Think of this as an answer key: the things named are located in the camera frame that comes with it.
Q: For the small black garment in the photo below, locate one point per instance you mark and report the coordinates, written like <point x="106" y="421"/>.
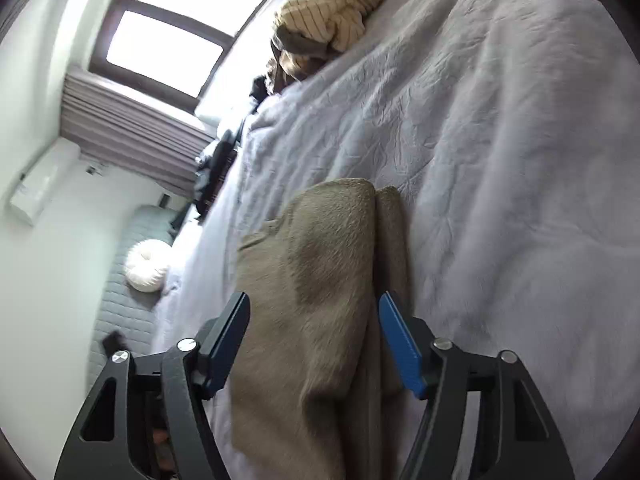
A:
<point x="259" y="90"/>

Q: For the grey striped curtain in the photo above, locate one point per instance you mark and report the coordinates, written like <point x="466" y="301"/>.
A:
<point x="135" y="130"/>

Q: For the lavender bed blanket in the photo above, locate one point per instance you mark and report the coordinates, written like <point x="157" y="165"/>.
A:
<point x="500" y="160"/>

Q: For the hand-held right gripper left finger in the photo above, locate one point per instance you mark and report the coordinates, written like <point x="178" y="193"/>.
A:
<point x="227" y="345"/>

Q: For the white round pillow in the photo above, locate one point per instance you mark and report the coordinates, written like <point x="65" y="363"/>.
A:
<point x="146" y="266"/>

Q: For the cream striped clothes pile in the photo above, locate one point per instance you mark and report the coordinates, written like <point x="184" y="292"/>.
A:
<point x="335" y="5"/>

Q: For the black folded clothes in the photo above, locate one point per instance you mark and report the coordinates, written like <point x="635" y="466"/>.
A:
<point x="217" y="170"/>

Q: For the white air conditioner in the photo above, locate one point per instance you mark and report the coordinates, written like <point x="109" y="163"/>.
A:
<point x="42" y="185"/>

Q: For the grey quilted headboard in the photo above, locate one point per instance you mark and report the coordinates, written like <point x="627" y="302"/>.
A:
<point x="125" y="320"/>

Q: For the brown knit sweater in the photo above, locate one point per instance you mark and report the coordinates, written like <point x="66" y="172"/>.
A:
<point x="320" y="310"/>

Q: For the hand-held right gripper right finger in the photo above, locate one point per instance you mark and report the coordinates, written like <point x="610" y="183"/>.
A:
<point x="402" y="345"/>

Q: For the window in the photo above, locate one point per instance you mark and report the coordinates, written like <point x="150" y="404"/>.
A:
<point x="170" y="35"/>

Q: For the dark brown garment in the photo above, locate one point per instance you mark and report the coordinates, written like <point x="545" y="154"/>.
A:
<point x="282" y="72"/>

